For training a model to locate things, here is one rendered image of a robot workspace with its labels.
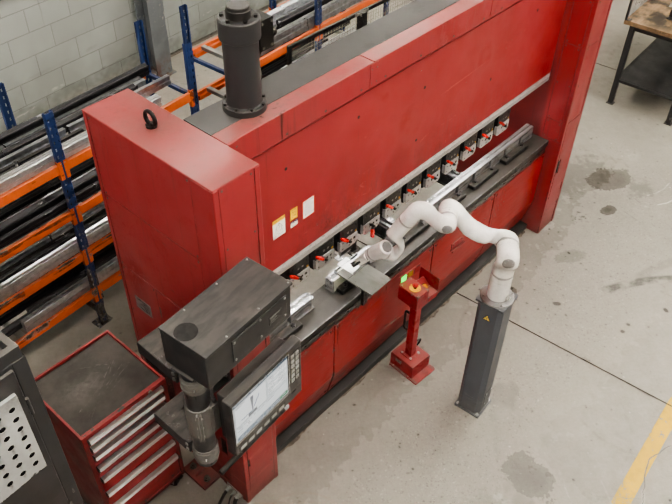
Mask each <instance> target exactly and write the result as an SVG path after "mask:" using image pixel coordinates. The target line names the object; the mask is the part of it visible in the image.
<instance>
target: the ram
mask: <svg viewBox="0 0 672 504"><path fill-rule="evenodd" d="M566 2H567V0H520V1H518V2H517V3H515V4H513V5H512V6H510V7H508V8H506V9H505V10H503V11H501V12H500V13H498V14H496V15H495V16H493V17H491V18H489V19H488V20H486V21H484V22H483V23H481V24H479V25H478V26H476V27H474V28H472V29H471V30H469V31H467V32H466V33H464V34H462V35H461V36H459V37H457V38H455V39H454V40H452V41H450V42H449V43H447V44H445V45H444V46H442V47H440V48H438V49H437V50H435V51H433V52H432V53H430V54H428V55H427V56H425V57H423V58H421V59H420V60H418V61H416V62H415V63H413V64H411V65H410V66H408V67H406V68H404V69H403V70H401V71H399V72H398V73H396V74H394V75H393V76H391V77H389V78H387V79H386V80H384V81H382V82H381V83H379V84H377V85H376V86H374V87H372V88H370V89H369V90H367V91H365V92H364V93H362V94H360V95H359V96H357V97H355V98H353V99H352V100H350V101H348V102H347V103H345V104H343V105H342V106H340V107H338V108H336V109H335V110H333V111H331V112H330V113H328V114H326V115H325V116H323V117H321V118H319V119H318V120H316V121H314V122H313V123H311V124H309V125H308V126H306V127H304V128H302V129H301V130H299V131H297V132H296V133H294V134H292V135H291V136H289V137H287V138H285V139H284V140H282V141H280V142H279V143H277V144H275V145H274V146H272V147H270V148H268V149H267V150H265V151H263V152H262V153H260V154H258V155H257V156H255V157H253V158H251V160H253V161H255V162H256V163H258V164H259V173H260V189H261V205H262V221H263V237H264V253H265V267H266V268H268V269H269V270H271V271H274V270H275V269H277V268H278V267H280V266H281V265H282V264H284V263H285V262H287V261H288V260H289V259H291V258H292V257H294V256H295V255H296V254H298V253H299V252H300V251H302V250H303V249H305V248H306V247H307V246H309V245H310V244H312V243H313V242H314V241H316V240H317V239H319V238H320V237H321V236H323V235H324V234H326V233H327V232H328V231H330V230H331V229H333V228H334V227H335V226H337V225H338V224H340V223H341V222H342V221H344V220H345V219H347V218H348V217H349V216H351V215H352V214H354V213H355V212H356V211H358V210H359V209H360V208H362V207H363V206H365V205H366V204H367V203H369V202H370V201H372V200H373V199H374V198H376V197H377V196H379V195H380V194H381V193H383V192H384V191H386V190H387V189H388V188H390V187H391V186H393V185H394V184H395V183H397V182H398V181H400V180H401V179H402V178H404V177H405V176H407V175H408V174H409V173H411V172H412V171H414V170H415V169H416V168H418V167H419V166H420V165H422V164H423V163H425V162H426V161H427V160H429V159H430V158H432V157H433V156H434V155H436V154H437V153H439V152H440V151H441V150H443V149H444V148H446V147H447V146H448V145H450V144H451V143H453V142H454V141H455V140H457V139H458V138H460V137H461V136H462V135H464V134H465V133H467V132H468V131H469V130H471V129H472V128H474V127H475V126H476V125H478V124H479V123H480V122H482V121H483V120H485V119H486V118H487V117H489V116H490V115H492V114H493V113H494V112H496V111H497V110H499V109H500V108H501V107H503V106H504V105H506V104H507V103H508V102H510V101H511V100H513V99H514V98H515V97H517V96H518V95H520V94H521V93H522V92H524V91H525V90H527V89H528V88H529V87H531V86H532V85H534V84H535V83H536V82H538V81H539V80H540V79H542V78H543V77H545V76H546V75H547V74H549V73H550V71H551V67H552V63H553V59H554V54H555V50H556V46H557V41H558V37H559V33H560V28H561V24H562V20H563V15H564V11H565V7H566ZM548 80H549V77H548V78H547V79H545V80H544V81H542V82H541V83H540V84H538V85H537V86H535V87H534V88H533V89H531V90H530V91H529V92H527V93H526V94H524V95H523V96H522V97H520V98H519V99H517V100H516V101H515V102H513V103H512V104H511V105H509V106H508V107H506V108H505V109H504V110H502V111H501V112H499V113H498V114H497V115H495V116H494V117H493V118H491V119H490V120H488V121H487V122H486V123H484V124H483V125H481V126H480V127H479V128H477V129H476V130H475V131H473V132H472V133H470V134H469V135H468V136H466V137H465V138H463V139H462V140H461V141H459V142H458V143H456V144H455V145H454V146H452V147H451V148H450V149H448V150H447V151H445V152H444V153H443V154H441V155H440V156H438V157H437V158H436V159H434V160H433V161H432V162H430V163H429V164H427V165H426V166H425V167H423V168H422V169H420V170H419V171H418V172H416V173H415V174H414V175H412V176H411V177H409V178H408V179H407V180H405V181H404V182H402V183H401V184H400V185H398V186H397V187H396V188H394V189H393V190H391V191H390V192H389V193H387V194H386V195H384V196H383V197H382V198H380V199H379V200H377V201H376V202H375V203H373V204H372V205H371V206H369V207H368V208H366V209H365V210H364V211H362V212H361V213H359V214H358V215H357V216H355V217H354V218H353V219H351V220H350V221H348V222H347V223H346V224H344V225H343V226H341V227H340V228H339V229H337V230H336V231H335V232H333V233H332V234H330V235H329V236H328V237H326V238H325V239H323V240H322V241H321V242H319V243H318V244H317V245H315V246H314V247H312V248H311V249H310V250H308V251H307V252H305V253H304V254H303V255H301V256H300V257H298V258H297V259H296V260H294V261H293V262H292V263H290V264H289V265H287V266H286V267H285V268H283V269H282V270H280V271H279V272H278V273H276V274H278V275H281V274H282V273H283V272H285V271H286V270H287V269H289V268H290V267H292V266H293V265H294V264H296V263H297V262H298V261H300V260H301V259H303V258H304V257H305V256H307V255H308V254H309V253H311V252H312V251H314V250H315V249H316V248H318V247H319V246H320V245H322V244H323V243H325V242H326V241H327V240H329V239H330V238H332V237H333V236H334V235H336V234H337V233H338V232H340V231H341V230H343V229H344V228H345V227H347V226H348V225H349V224H351V223H352V222H354V221H355V220H356V219H358V218H359V217H360V216H362V215H363V214H365V213H366V212H367V211H369V210H370V209H371V208H373V207H374V206H376V205H377V204H378V203H380V202H381V201H382V200H384V199H385V198H387V197H388V196H389V195H391V194H392V193H394V192H395V191H396V190H398V189H399V188H400V187H402V186H403V185H405V184H406V183H407V182H409V181H410V180H411V179H413V178H414V177H416V176H417V175H418V174H420V173H421V172H422V171H424V170H425V169H427V168H428V167H429V166H431V165H432V164H433V163H435V162H436V161H438V160H439V159H440V158H442V157H443V156H445V155H446V154H447V153H449V152H450V151H451V150H453V149H454V148H456V147H457V146H458V145H460V144H461V143H462V142H464V141H465V140H467V139H468V138H469V137H471V136H472V135H473V134H475V133H476V132H478V131H479V130H480V129H482V128H483V127H484V126H486V125H487V124H489V123H490V122H491V121H493V120H494V119H495V118H497V117H498V116H500V115H501V114H502V113H504V112H505V111H507V110H508V109H509V108H511V107H512V106H513V105H515V104H516V103H518V102H519V101H520V100H522V99H523V98H524V97H526V96H527V95H529V94H530V93H531V92H533V91H534V90H535V89H537V88H538V87H540V86H541V85H542V84H544V83H545V82H546V81H548ZM313 195H314V213H312V214H311V215H309V216H308V217H306V218H305V219H303V202H304V201H306V200H307V199H309V198H310V197H312V196H313ZM296 206H297V216H298V217H296V218H295V219H293V220H292V221H290V210H292V209H293V208H295V207H296ZM283 215H285V233H283V234H282V235H281V236H279V237H278V238H276V239H275V240H273V225H272V223H273V222H274V221H276V220H277V219H279V218H280V217H282V216H283ZM296 219H298V224H296V225H295V226H294V227H292V228H291V223H292V222H293V221H295V220H296Z"/></svg>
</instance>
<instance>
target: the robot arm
mask: <svg viewBox="0 0 672 504"><path fill-rule="evenodd" d="M421 219H422V220H424V221H426V222H427V223H428V224H429V225H431V226H432V227H433V228H434V229H435V230H437V231H438V232H440V233H444V234H449V233H452V232H453V231H454V230H455V229H456V227H458V228H459V229H460V231H461V232H462V233H463V234H464V235H465V236H466V237H468V238H470V239H471V240H473V241H475V242H478V243H481V244H487V243H492V244H494V245H495V246H496V247H497V256H496V261H495V262H494V264H493V267H492V271H491V276H490V281H489V284H488V285H486V286H484V287H483V288H482V290H481V293H480V297H481V299H482V301H483V302H484V303H485V304H487V305H488V306H490V307H493V308H498V309H502V308H507V307H509V306H510V305H512V303H513V301H514V294H513V292H512V291H511V290H510V287H511V283H512V279H513V275H514V271H515V269H517V268H518V266H519V261H520V248H519V239H518V236H517V235H516V234H515V233H514V232H512V231H509V230H505V229H494V228H490V227H487V226H485V225H483V224H482V223H480V222H478V221H476V220H475V219H474V218H473V217H471V216H470V215H469V213H468V212H467V211H466V210H465V208H464V207H463V206H462V205H461V204H460V203H459V202H457V201H455V200H453V199H445V200H444V201H442V202H441V204H440V206H439V211H437V210H436V209H435V207H434V206H433V205H432V204H430V203H428V202H425V201H415V202H413V203H411V204H410V205H409V206H408V207H407V209H406V210H405V211H404V212H403V213H402V214H401V215H400V216H399V217H398V219H397V220H396V221H395V222H394V223H393V224H392V225H391V227H390V228H389V229H388V231H387V235H388V237H389V238H390V239H391V240H392V241H394V242H395V243H396V245H395V246H394V247H392V244H391V243H390V242H389V241H388V240H382V241H380V242H378V243H377V244H375V245H373V246H371V247H369V248H367V249H366V251H364V252H363V253H362V254H360V255H359V256H358V257H356V258H355V261H353V262H351V263H350V264H351V266H352V267H353V268H354V267H356V266H357V265H358V266H360V265H362V264H364V263H366V262H368V261H372V262H374V261H376V260H378V259H385V260H388V261H395V260H397V259H398V258H399V257H400V255H401V254H402V253H403V251H404V248H405V245H404V239H403V237H404V236H405V234H406V233H407V232H408V231H409V230H410V229H411V228H412V227H413V226H414V225H415V224H416V223H417V222H418V221H419V220H421Z"/></svg>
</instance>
